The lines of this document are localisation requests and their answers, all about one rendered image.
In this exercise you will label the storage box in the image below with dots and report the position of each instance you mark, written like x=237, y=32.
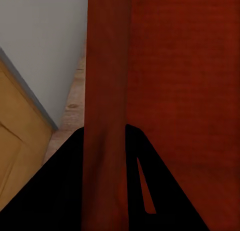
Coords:
x=172, y=69

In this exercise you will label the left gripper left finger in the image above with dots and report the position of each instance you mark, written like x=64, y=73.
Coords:
x=52, y=198

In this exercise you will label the door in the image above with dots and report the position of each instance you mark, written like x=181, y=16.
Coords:
x=24, y=136

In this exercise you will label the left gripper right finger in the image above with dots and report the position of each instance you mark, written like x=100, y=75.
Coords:
x=174, y=210

